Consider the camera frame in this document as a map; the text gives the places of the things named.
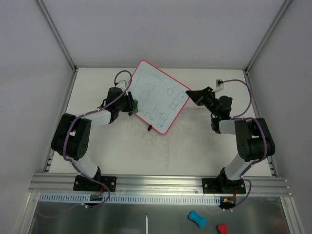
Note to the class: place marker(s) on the slotted white cable duct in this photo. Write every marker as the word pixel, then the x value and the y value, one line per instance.
pixel 131 199

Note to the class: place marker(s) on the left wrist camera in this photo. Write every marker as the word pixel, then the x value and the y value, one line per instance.
pixel 122 84

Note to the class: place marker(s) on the aluminium frame post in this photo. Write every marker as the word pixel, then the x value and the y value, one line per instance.
pixel 279 15
pixel 50 22

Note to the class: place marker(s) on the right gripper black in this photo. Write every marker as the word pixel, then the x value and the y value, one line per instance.
pixel 203 98

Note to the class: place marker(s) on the green whiteboard eraser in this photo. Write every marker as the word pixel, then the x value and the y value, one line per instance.
pixel 133 107

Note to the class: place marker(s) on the white marker pen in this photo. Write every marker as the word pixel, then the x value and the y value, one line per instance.
pixel 146 224

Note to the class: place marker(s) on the aluminium mounting rail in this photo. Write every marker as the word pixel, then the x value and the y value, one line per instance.
pixel 158 185

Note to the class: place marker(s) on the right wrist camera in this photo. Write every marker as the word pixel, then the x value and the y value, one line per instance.
pixel 219 85

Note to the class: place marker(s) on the pink framed whiteboard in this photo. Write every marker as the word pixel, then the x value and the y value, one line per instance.
pixel 160 97

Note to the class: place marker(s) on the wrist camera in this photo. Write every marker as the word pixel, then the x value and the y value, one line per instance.
pixel 122 84
pixel 219 85

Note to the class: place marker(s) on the left aluminium frame post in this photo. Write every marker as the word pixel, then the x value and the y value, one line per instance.
pixel 50 22

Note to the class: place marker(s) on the right aluminium frame post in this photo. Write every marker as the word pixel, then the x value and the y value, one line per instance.
pixel 279 15

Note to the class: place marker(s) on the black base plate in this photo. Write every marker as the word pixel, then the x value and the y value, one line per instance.
pixel 83 184
pixel 216 186

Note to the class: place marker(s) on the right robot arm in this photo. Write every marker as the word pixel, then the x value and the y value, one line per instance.
pixel 253 139

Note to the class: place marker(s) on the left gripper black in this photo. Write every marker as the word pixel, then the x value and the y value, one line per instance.
pixel 130 102

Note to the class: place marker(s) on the blue eraser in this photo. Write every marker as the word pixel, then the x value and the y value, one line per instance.
pixel 197 219

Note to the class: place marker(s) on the red eraser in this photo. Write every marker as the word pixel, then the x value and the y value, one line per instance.
pixel 222 229

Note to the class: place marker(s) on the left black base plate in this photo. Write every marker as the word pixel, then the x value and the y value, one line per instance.
pixel 83 184

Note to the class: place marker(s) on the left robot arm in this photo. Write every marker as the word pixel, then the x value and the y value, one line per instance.
pixel 71 138

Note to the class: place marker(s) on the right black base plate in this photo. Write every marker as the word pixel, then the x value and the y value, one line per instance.
pixel 216 186

